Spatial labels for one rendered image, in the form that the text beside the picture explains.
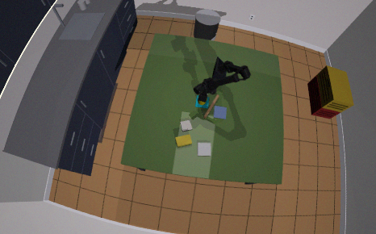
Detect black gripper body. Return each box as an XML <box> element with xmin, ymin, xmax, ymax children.
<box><xmin>198</xmin><ymin>90</ymin><xmax>207</xmax><ymax>102</ymax></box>

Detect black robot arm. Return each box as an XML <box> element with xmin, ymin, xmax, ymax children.
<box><xmin>194</xmin><ymin>61</ymin><xmax>251</xmax><ymax>94</ymax></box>

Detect yellow rectangular block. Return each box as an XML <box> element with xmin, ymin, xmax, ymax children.
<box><xmin>175</xmin><ymin>134</ymin><xmax>192</xmax><ymax>147</ymax></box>

